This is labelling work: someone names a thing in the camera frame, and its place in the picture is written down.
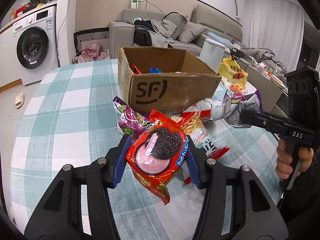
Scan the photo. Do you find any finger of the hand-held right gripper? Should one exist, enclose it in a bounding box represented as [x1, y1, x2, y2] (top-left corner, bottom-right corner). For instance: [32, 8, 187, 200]
[261, 112, 291, 123]
[240, 109, 284, 133]

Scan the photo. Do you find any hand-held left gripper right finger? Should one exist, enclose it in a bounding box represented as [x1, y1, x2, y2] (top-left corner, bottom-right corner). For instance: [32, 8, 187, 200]
[186, 135, 289, 240]

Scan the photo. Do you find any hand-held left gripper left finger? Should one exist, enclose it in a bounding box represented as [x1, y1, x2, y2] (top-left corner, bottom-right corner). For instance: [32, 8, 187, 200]
[24, 134, 133, 240]

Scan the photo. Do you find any purple snack packet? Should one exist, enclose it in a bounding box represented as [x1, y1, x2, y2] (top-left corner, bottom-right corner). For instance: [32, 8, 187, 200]
[223, 90, 263, 128]
[112, 96, 153, 143]

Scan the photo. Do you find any red cookie packet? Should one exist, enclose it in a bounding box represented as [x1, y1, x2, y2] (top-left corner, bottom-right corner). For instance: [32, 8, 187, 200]
[124, 109, 189, 205]

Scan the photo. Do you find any brown cardboard box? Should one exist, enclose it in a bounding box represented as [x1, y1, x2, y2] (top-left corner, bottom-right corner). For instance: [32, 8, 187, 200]
[118, 46, 222, 114]

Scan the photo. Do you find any person's right forearm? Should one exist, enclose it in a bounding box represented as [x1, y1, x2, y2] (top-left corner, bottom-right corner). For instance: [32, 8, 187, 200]
[280, 165, 320, 223]

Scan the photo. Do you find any person's right hand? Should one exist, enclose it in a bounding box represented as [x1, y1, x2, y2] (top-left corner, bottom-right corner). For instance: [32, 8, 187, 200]
[275, 139, 314, 180]

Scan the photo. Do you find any white orange noodle snack packet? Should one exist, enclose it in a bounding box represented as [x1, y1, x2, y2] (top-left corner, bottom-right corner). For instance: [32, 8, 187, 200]
[172, 111, 230, 186]

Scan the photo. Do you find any white side table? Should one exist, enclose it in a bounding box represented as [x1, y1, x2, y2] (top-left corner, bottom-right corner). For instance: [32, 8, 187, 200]
[221, 76, 253, 96]

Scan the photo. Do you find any beige bench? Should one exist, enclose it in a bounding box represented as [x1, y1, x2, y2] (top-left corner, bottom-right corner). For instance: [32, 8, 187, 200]
[246, 60, 285, 111]

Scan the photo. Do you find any orange fruit bag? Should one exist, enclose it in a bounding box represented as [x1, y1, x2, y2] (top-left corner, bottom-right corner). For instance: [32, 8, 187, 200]
[229, 82, 247, 93]

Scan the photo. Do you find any white red snack packet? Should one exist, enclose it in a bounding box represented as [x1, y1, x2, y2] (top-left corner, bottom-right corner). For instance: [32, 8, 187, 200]
[180, 97, 227, 123]

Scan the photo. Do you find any yellow plastic bag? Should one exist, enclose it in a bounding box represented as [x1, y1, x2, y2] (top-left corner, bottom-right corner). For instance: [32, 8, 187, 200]
[219, 55, 248, 83]

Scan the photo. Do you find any grey blanket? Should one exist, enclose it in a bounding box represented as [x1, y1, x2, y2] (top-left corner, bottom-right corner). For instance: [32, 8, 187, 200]
[245, 47, 288, 80]

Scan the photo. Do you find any black device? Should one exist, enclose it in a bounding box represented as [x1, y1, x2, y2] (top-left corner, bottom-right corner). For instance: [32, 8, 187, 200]
[230, 46, 244, 58]

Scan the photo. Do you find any teal white checked tablecloth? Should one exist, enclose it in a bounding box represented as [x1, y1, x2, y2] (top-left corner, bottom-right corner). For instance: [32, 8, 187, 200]
[10, 59, 285, 240]

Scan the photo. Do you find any white trash bin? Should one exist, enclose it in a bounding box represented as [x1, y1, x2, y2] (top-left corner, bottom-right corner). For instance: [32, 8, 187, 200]
[200, 39, 225, 72]

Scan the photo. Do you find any white curtain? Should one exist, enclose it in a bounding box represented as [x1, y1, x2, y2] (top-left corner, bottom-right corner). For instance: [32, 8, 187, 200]
[246, 0, 304, 55]

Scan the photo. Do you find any light blue pillow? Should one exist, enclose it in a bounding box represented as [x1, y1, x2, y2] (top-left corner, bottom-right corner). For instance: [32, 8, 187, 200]
[207, 32, 234, 47]

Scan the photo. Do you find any grey pillow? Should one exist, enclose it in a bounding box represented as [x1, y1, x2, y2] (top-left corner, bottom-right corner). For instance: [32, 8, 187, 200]
[176, 21, 208, 44]
[162, 12, 188, 39]

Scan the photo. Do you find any pink cloth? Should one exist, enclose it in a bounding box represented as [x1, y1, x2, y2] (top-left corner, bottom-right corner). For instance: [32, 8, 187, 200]
[76, 44, 112, 64]

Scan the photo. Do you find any beige slipper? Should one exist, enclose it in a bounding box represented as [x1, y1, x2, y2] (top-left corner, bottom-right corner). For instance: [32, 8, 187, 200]
[14, 93, 25, 109]

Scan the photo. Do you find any grey sofa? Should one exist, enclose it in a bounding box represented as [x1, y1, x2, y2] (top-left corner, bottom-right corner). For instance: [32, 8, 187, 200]
[108, 4, 244, 63]

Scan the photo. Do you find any black clothing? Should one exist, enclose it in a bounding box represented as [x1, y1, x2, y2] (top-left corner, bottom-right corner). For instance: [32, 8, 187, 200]
[133, 20, 153, 47]

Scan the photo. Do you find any black white patterned basket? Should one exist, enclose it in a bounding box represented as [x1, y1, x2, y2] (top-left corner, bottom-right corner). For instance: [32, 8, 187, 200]
[73, 29, 110, 55]

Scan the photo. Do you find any grey jacket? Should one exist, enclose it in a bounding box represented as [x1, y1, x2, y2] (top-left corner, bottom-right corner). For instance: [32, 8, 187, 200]
[150, 19, 175, 43]

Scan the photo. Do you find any white washing machine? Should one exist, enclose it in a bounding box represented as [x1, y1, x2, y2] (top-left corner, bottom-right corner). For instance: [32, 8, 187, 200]
[12, 4, 58, 87]

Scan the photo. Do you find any white kitchen cabinet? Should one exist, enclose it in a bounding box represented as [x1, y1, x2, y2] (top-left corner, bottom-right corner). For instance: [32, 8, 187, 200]
[0, 26, 23, 93]

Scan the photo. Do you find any red box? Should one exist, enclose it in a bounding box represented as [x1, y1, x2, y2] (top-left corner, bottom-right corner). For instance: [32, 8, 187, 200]
[14, 6, 27, 18]

